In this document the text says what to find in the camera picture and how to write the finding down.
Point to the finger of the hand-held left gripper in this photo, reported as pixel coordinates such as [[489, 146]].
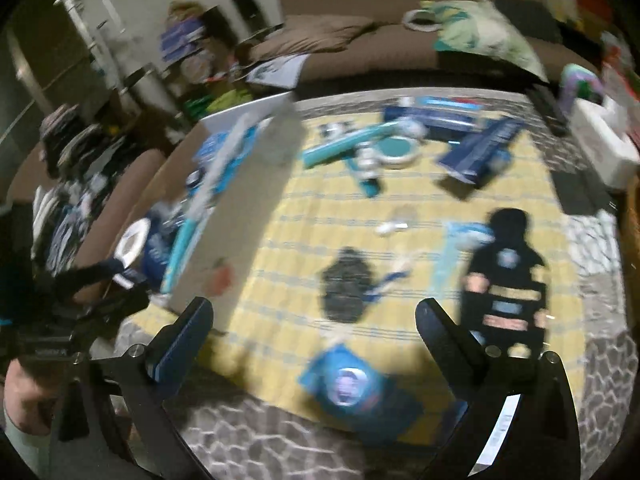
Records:
[[125, 302], [95, 272]]

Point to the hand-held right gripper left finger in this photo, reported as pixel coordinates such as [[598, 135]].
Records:
[[185, 340]]

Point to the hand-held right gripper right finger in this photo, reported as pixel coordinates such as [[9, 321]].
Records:
[[445, 345]]

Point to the black printed sock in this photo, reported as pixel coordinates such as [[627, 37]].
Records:
[[505, 270]]

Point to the blue packet with round window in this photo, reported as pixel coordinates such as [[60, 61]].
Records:
[[350, 385]]

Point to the dark knitted cloth bundle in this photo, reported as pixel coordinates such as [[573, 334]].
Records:
[[345, 285]]

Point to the cardboard box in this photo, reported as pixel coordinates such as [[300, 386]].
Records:
[[250, 220]]

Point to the person's left forearm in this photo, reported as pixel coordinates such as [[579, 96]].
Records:
[[22, 400]]

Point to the white tape roll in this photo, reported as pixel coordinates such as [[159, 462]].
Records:
[[125, 245]]

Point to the dark blue tissue pack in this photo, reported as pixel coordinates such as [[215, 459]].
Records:
[[157, 255]]

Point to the small blue white brush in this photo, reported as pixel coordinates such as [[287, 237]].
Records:
[[385, 280]]

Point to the light blue toothbrush pack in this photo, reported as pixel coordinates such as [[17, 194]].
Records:
[[450, 255]]

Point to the brown chair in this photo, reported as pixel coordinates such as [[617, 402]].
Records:
[[130, 175]]

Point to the yellow checked tablecloth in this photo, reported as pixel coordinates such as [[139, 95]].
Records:
[[240, 435]]

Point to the pile of clothes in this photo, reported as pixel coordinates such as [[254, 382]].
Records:
[[75, 160]]

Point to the small white plastic piece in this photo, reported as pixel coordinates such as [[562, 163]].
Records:
[[390, 230]]

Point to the stack of blue packets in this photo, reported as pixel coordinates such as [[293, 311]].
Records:
[[210, 152]]

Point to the yellow plaid tablecloth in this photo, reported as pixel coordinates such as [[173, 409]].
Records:
[[320, 220]]

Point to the open dark blue carton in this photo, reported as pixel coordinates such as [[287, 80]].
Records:
[[480, 155]]

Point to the round teal compact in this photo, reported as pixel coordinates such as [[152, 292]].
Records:
[[400, 150]]

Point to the small white bottle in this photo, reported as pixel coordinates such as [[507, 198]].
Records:
[[367, 160]]

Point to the black flat case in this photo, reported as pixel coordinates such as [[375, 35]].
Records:
[[577, 192]]

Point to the green bag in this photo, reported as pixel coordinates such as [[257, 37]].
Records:
[[220, 102]]

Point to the white blue figurine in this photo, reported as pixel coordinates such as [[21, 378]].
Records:
[[412, 127]]

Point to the long dark blue box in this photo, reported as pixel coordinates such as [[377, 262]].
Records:
[[460, 125]]

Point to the long teal tube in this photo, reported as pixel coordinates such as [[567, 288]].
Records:
[[340, 147]]

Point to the black white cow figurine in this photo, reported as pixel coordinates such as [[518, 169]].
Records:
[[332, 131]]

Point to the white blue toothpaste box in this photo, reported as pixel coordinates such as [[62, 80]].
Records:
[[450, 102]]

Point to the purple box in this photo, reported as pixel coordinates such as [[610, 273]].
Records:
[[180, 37]]

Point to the black remote control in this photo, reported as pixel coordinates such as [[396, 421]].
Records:
[[547, 110]]

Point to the white metal rack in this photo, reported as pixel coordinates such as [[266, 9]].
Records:
[[100, 15]]

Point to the white tissue box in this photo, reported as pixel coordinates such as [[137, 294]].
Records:
[[605, 140]]

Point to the printed papers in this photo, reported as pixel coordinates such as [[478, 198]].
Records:
[[277, 72]]

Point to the purple plush toy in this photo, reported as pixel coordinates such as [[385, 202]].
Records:
[[575, 82]]

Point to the floral pillow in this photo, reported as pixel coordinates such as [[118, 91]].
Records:
[[480, 35]]

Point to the brown blanket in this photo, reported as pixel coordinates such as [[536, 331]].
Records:
[[310, 35]]

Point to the red box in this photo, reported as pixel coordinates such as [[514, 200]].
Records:
[[590, 0]]

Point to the black wall panel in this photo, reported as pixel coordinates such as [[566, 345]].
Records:
[[246, 7]]

